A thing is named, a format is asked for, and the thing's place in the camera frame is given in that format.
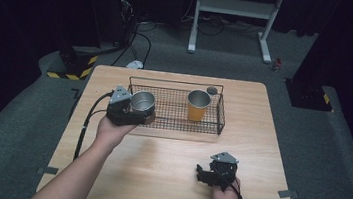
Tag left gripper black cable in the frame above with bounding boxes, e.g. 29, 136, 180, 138
72, 88, 115, 166

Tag black wire basket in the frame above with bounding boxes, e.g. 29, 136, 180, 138
119, 74, 230, 138

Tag grey tape piece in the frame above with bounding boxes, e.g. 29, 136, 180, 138
276, 188, 301, 199
36, 164, 60, 178

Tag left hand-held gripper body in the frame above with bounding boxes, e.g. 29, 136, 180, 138
104, 83, 152, 130

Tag dark equipment rack with wires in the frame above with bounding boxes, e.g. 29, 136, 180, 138
108, 0, 145, 51

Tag black floor cables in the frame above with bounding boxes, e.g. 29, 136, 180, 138
110, 17, 158, 72

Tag grey round table grommet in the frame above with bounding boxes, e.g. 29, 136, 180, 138
206, 85, 220, 97

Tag black cables under stand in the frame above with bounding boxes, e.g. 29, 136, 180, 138
177, 9, 266, 43

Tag white power adapter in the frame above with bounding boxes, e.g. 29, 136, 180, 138
125, 59, 146, 72

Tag white metal stand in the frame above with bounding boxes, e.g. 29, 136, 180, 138
186, 0, 286, 66

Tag tall orange metal-lined cup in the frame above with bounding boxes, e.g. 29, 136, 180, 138
184, 87, 214, 124

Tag short brown metal-lined cup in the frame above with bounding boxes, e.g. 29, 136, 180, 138
126, 88, 159, 127

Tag yellow-black striped black base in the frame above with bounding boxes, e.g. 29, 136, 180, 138
281, 78, 338, 113
45, 42, 100, 84

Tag small red floor object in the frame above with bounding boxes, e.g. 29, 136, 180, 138
272, 57, 284, 73

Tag person's left hand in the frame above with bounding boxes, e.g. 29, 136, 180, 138
92, 114, 139, 159

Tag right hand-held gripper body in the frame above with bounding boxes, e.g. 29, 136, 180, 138
205, 150, 241, 192

